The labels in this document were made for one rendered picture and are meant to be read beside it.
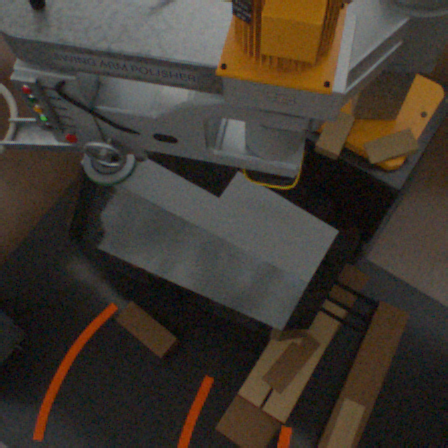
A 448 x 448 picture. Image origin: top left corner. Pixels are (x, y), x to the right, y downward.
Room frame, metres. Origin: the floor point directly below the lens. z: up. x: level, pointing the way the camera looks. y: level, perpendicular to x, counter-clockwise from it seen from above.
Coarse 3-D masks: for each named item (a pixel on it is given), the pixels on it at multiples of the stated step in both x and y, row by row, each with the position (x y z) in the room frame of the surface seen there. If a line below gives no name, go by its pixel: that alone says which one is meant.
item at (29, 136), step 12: (12, 120) 1.30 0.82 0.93; (24, 120) 1.28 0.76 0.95; (24, 132) 1.25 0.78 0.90; (36, 132) 1.23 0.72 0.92; (48, 132) 1.22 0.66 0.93; (0, 144) 1.20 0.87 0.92; (12, 144) 1.18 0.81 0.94; (24, 144) 1.16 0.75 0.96; (36, 144) 1.14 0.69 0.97; (48, 144) 1.12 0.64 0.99; (60, 144) 1.11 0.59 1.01; (72, 144) 1.09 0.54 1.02
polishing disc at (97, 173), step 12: (84, 156) 1.14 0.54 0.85; (132, 156) 1.12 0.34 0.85; (84, 168) 1.09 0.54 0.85; (96, 168) 1.08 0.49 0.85; (108, 168) 1.08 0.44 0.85; (120, 168) 1.07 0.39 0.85; (132, 168) 1.07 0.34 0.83; (96, 180) 1.03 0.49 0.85; (108, 180) 1.02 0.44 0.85; (120, 180) 1.02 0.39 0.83
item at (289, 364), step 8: (296, 344) 0.42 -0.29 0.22; (304, 344) 0.41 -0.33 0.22; (312, 344) 0.41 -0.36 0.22; (320, 344) 0.40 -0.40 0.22; (288, 352) 0.38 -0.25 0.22; (296, 352) 0.38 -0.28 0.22; (304, 352) 0.37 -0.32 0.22; (312, 352) 0.37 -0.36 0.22; (280, 360) 0.35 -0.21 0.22; (288, 360) 0.35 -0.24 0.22; (296, 360) 0.34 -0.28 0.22; (304, 360) 0.34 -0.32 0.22; (272, 368) 0.32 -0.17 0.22; (280, 368) 0.31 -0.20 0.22; (288, 368) 0.31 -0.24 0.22; (296, 368) 0.31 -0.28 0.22; (264, 376) 0.28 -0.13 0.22; (272, 376) 0.28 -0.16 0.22; (280, 376) 0.28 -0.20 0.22; (288, 376) 0.27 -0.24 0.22; (272, 384) 0.24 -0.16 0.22; (280, 384) 0.24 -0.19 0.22; (280, 392) 0.21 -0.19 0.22
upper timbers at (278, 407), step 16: (320, 320) 0.52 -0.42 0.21; (336, 320) 0.51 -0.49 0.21; (320, 336) 0.44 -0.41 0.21; (272, 352) 0.39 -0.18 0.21; (320, 352) 0.37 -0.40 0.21; (256, 368) 0.32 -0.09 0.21; (304, 368) 0.30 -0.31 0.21; (256, 384) 0.25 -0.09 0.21; (288, 384) 0.24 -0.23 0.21; (304, 384) 0.23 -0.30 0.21; (256, 400) 0.18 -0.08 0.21; (272, 400) 0.18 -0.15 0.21; (288, 400) 0.17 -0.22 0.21; (272, 416) 0.11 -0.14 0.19
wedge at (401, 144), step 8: (384, 136) 1.13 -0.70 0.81; (392, 136) 1.13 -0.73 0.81; (400, 136) 1.12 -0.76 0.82; (408, 136) 1.12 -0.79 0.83; (368, 144) 1.11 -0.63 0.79; (376, 144) 1.10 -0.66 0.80; (384, 144) 1.10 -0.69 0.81; (392, 144) 1.09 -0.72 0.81; (400, 144) 1.09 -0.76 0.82; (408, 144) 1.08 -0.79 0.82; (416, 144) 1.07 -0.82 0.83; (368, 152) 1.07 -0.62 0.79; (376, 152) 1.07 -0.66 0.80; (384, 152) 1.06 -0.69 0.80; (392, 152) 1.06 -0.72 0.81; (400, 152) 1.05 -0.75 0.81; (408, 152) 1.05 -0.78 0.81; (416, 152) 1.05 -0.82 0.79; (376, 160) 1.03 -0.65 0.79; (384, 160) 1.03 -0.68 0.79
